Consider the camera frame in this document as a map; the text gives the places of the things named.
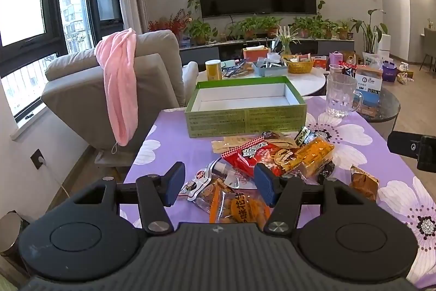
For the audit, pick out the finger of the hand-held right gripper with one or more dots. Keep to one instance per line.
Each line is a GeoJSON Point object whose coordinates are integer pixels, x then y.
{"type": "Point", "coordinates": [403, 144]}

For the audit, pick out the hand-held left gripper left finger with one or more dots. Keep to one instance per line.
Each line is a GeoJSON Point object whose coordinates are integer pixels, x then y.
{"type": "Point", "coordinates": [174, 183]}

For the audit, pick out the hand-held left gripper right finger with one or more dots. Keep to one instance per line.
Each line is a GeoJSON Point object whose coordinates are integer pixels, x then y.
{"type": "Point", "coordinates": [265, 183]}

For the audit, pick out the white red label packet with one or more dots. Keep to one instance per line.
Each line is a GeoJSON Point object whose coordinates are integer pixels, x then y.
{"type": "Point", "coordinates": [199, 180]}

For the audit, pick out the red snack packet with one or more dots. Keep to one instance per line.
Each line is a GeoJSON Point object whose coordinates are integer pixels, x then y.
{"type": "Point", "coordinates": [252, 154]}

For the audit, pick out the striped tan snack packet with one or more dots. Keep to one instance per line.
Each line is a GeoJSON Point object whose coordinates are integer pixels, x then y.
{"type": "Point", "coordinates": [279, 141]}

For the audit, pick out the beige snack packet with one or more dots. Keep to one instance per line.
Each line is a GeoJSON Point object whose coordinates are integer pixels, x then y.
{"type": "Point", "coordinates": [228, 145]}

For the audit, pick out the orange snack packet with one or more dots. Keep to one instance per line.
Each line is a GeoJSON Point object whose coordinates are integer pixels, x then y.
{"type": "Point", "coordinates": [310, 154]}

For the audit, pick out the brown snack packet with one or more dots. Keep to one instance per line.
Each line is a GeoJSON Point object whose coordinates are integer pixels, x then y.
{"type": "Point", "coordinates": [364, 182]}

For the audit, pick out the dark clear snack packet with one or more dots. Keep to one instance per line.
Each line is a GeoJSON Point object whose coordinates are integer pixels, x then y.
{"type": "Point", "coordinates": [326, 172]}

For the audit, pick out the black green snack packet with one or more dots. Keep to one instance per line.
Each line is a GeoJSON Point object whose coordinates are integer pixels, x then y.
{"type": "Point", "coordinates": [305, 135]}

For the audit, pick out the green cardboard box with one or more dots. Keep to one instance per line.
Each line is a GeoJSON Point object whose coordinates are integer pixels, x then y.
{"type": "Point", "coordinates": [238, 120]}

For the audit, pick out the purple floral tablecloth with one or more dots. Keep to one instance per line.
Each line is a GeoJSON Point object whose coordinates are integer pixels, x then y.
{"type": "Point", "coordinates": [184, 147]}

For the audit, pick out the dark round side table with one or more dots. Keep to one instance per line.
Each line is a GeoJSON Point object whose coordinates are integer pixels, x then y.
{"type": "Point", "coordinates": [388, 107]}

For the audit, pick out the blue white carton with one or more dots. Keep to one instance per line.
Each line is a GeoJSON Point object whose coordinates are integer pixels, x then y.
{"type": "Point", "coordinates": [369, 86]}

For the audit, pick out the purple bag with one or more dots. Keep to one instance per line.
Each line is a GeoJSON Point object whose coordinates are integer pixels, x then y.
{"type": "Point", "coordinates": [389, 72]}

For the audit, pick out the clear glass mug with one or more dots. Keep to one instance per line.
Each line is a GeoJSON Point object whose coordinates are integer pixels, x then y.
{"type": "Point", "coordinates": [340, 96]}

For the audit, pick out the red foil packet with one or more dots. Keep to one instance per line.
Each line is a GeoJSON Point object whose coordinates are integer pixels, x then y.
{"type": "Point", "coordinates": [348, 67]}

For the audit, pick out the clear plastic cup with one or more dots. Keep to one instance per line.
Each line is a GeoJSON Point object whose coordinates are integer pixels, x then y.
{"type": "Point", "coordinates": [335, 69]}

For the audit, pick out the white air purifier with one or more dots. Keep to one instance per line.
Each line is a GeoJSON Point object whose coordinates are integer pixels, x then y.
{"type": "Point", "coordinates": [385, 42]}

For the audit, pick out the grey dining chair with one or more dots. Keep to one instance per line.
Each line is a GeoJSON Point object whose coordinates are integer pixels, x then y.
{"type": "Point", "coordinates": [428, 42]}

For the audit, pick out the beige armchair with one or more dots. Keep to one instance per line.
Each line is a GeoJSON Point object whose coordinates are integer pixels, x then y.
{"type": "Point", "coordinates": [153, 79]}

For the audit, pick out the white round coffee table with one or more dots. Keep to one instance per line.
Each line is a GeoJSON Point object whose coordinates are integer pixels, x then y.
{"type": "Point", "coordinates": [308, 83]}

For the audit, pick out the pink box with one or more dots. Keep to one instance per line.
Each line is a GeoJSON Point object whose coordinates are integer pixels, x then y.
{"type": "Point", "coordinates": [336, 58]}

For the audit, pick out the blue tray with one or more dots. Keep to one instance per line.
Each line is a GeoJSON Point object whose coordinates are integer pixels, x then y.
{"type": "Point", "coordinates": [270, 69]}

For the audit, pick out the tall broad-leaf plant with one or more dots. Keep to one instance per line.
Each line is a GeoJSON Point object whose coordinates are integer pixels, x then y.
{"type": "Point", "coordinates": [369, 32]}

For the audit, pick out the pink towel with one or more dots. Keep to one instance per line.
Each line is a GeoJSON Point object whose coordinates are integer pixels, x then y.
{"type": "Point", "coordinates": [117, 79]}

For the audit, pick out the yellow can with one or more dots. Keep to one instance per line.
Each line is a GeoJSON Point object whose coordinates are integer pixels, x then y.
{"type": "Point", "coordinates": [213, 71]}

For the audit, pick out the yellow woven basket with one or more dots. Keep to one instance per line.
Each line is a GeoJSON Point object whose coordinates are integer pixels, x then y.
{"type": "Point", "coordinates": [299, 66]}

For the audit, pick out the orange tissue box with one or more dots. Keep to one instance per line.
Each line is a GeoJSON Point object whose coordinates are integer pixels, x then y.
{"type": "Point", "coordinates": [253, 55]}

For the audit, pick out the small potted plant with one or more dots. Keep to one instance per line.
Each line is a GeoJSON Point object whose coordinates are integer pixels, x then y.
{"type": "Point", "coordinates": [343, 30]}

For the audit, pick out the grass plant in vase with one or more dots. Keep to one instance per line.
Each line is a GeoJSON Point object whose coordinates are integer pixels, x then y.
{"type": "Point", "coordinates": [285, 38]}

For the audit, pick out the potted green plant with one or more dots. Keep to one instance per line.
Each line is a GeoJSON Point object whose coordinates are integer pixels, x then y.
{"type": "Point", "coordinates": [201, 30]}
{"type": "Point", "coordinates": [313, 25]}
{"type": "Point", "coordinates": [253, 25]}

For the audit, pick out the red berry plant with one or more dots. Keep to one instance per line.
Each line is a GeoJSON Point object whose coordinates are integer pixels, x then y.
{"type": "Point", "coordinates": [170, 23]}

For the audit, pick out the dark round stool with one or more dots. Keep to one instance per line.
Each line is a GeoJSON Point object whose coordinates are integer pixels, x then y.
{"type": "Point", "coordinates": [12, 233]}

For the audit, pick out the black framed window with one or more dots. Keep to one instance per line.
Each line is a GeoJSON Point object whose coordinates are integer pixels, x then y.
{"type": "Point", "coordinates": [47, 4]}

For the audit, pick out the dark wall socket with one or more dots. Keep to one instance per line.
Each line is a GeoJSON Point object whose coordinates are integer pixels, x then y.
{"type": "Point", "coordinates": [38, 158]}

